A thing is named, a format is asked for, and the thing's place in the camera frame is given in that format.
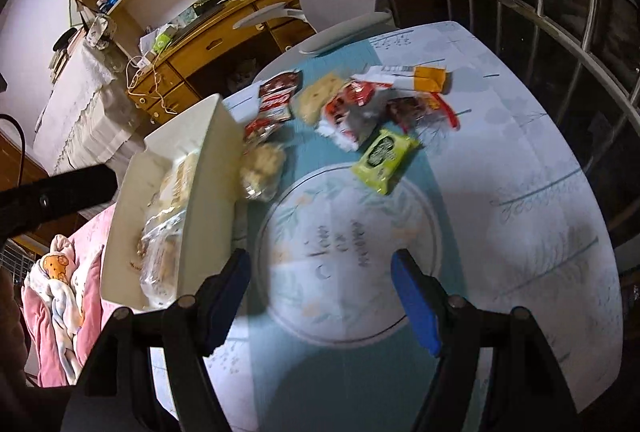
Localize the dark wooden door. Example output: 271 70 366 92
0 132 51 258

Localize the dark red candy packet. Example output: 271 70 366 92
385 92 461 133

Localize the clear bread packet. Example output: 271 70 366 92
150 152 201 223

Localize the white plastic storage tray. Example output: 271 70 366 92
100 94 241 312

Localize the stack of books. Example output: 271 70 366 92
50 45 76 83

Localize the trash bin with bag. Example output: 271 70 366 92
227 57 261 93

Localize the yellow cracker packet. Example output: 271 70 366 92
292 71 346 125

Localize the printed blanket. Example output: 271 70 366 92
22 235 103 385

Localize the white cable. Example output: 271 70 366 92
125 55 173 115

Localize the round floral plate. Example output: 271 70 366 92
254 163 444 347

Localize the black hat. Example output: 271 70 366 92
54 28 83 56

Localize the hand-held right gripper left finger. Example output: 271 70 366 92
60 248 252 432

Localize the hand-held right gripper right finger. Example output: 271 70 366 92
390 249 583 432

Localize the green snack packet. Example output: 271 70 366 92
350 128 420 196

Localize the green tissue pack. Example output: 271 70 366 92
150 26 176 56

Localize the white orange snack packet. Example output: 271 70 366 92
367 65 453 94

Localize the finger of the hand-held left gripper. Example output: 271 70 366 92
0 163 118 238

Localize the floral fabric bag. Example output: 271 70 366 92
82 14 118 49

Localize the white lace-covered cabinet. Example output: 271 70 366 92
32 42 146 175

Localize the clear puffed rice cake packet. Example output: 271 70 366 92
239 142 287 203

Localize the teal white tree-print tablecloth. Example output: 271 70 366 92
150 20 626 432

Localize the red white wafer packet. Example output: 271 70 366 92
244 119 286 144

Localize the wooden desk with drawers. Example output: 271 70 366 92
125 0 321 123

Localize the red white snack bag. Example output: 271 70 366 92
315 80 396 153

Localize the pink blanket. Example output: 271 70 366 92
20 202 121 388

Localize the blue white clear packet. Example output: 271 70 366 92
137 212 193 308

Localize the black cable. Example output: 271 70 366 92
0 113 28 185

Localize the dark red cookie packet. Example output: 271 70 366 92
259 71 302 123

